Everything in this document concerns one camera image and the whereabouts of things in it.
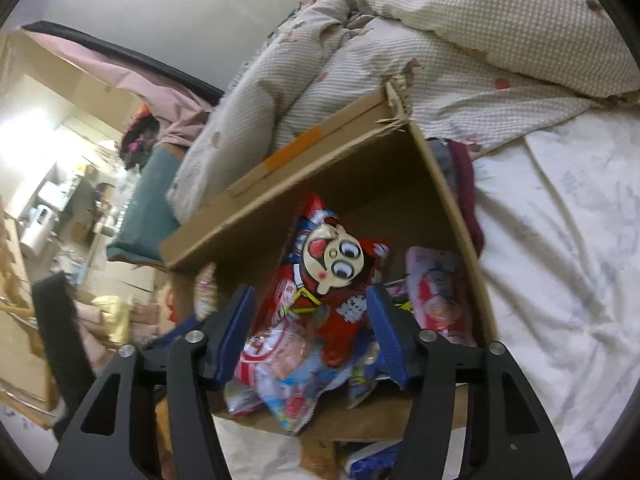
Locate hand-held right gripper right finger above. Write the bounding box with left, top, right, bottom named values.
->
left=366, top=284, right=576, bottom=480

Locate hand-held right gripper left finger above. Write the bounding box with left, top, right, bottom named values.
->
left=45, top=284, right=258, bottom=480

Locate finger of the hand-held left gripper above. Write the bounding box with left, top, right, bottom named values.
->
left=31, top=271, right=97, bottom=411

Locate white red snack bag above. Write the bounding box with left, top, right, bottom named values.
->
left=222, top=320, right=361, bottom=436

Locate pink red snack packet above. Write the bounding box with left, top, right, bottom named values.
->
left=404, top=246, right=478, bottom=348

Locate red cartoon snack packet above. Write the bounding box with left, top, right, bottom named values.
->
left=280, top=192, right=393, bottom=376

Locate blue snack packet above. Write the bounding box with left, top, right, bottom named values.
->
left=345, top=440, right=401, bottom=480

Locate brown cardboard box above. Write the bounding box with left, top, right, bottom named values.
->
left=159, top=82, right=499, bottom=443

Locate maroon cloth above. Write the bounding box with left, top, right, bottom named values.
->
left=447, top=140, right=486, bottom=256

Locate white printed bed sheet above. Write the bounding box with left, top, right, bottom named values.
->
left=470, top=110, right=640, bottom=476

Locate pile of dark clothes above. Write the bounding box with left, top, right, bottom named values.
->
left=117, top=105, right=171, bottom=171

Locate pink hanging cloth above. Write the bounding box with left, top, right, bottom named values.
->
left=22, top=30, right=216, bottom=146

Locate beige floral duvet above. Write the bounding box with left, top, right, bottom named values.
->
left=167, top=0, right=640, bottom=221

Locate black bed frame post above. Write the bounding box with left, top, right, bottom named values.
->
left=20, top=20, right=226, bottom=106

